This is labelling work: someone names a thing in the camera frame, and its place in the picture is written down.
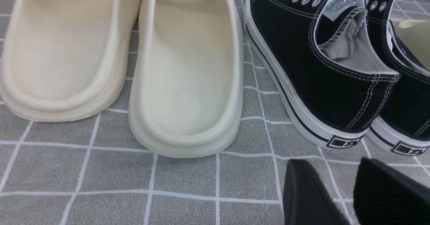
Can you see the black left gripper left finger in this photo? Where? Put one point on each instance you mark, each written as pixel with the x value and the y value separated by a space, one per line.
pixel 305 199

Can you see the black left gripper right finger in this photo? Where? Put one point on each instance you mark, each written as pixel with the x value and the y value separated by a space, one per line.
pixel 385 196

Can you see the black canvas sneaker right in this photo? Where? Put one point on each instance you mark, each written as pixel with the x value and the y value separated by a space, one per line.
pixel 395 110

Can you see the black canvas sneaker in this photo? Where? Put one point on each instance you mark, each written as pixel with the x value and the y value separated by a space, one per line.
pixel 318 53
pixel 395 110

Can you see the black canvas sneaker left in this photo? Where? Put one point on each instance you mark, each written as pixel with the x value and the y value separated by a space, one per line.
pixel 318 53

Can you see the cream slipper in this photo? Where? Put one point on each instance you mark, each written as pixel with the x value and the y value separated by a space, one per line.
pixel 186 97
pixel 66 60

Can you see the olive slipper left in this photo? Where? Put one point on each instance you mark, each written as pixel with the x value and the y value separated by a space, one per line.
pixel 415 34

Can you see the grey grid tablecloth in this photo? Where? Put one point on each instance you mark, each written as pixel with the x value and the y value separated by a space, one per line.
pixel 93 171

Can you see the cream slipper far left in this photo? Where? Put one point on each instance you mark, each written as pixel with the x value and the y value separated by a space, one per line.
pixel 66 60

